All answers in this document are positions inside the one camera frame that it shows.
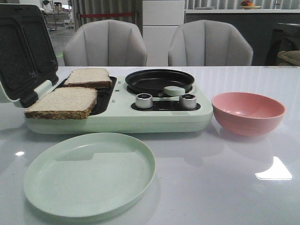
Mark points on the white cabinet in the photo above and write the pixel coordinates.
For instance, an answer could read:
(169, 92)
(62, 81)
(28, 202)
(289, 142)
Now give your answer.
(160, 19)

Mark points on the black round frying pan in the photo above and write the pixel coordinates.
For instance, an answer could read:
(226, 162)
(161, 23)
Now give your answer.
(153, 81)

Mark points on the pink plastic bowl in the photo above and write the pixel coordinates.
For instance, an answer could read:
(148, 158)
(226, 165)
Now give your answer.
(247, 114)

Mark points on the fruit plate on counter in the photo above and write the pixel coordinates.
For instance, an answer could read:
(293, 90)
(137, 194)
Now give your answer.
(247, 4)

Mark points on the right silver control knob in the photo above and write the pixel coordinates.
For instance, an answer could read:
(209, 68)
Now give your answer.
(188, 101)

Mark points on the mint green round plate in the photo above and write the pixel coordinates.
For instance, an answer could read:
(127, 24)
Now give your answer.
(90, 177)

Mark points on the mint green breakfast maker base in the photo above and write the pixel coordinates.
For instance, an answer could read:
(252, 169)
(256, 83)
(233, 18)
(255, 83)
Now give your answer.
(120, 117)

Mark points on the grey upholstered chair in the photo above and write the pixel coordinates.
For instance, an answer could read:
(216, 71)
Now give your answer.
(209, 43)
(108, 43)

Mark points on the left silver control knob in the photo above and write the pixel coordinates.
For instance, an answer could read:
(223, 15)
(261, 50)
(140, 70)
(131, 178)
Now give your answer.
(144, 101)

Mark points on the right grey upholstered chair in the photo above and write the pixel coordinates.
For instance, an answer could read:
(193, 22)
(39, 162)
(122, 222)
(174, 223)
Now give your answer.
(209, 43)

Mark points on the breakfast maker hinged lid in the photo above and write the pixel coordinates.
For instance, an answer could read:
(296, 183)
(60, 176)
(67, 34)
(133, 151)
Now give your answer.
(28, 63)

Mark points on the red barrier tape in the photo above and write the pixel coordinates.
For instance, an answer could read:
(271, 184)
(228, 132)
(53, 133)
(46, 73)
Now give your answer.
(107, 15)

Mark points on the beige cushion at right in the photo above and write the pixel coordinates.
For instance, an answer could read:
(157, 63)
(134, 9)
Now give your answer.
(289, 58)

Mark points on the left grey upholstered chair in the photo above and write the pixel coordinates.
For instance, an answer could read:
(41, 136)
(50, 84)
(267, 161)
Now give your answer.
(108, 43)

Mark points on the bread slice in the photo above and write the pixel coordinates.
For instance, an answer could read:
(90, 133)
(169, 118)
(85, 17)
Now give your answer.
(64, 103)
(97, 78)

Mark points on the dark grey kitchen counter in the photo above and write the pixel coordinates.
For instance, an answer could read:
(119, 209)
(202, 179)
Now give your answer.
(268, 31)

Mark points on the silver control knob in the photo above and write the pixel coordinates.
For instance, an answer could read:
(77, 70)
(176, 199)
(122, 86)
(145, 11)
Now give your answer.
(188, 101)
(144, 101)

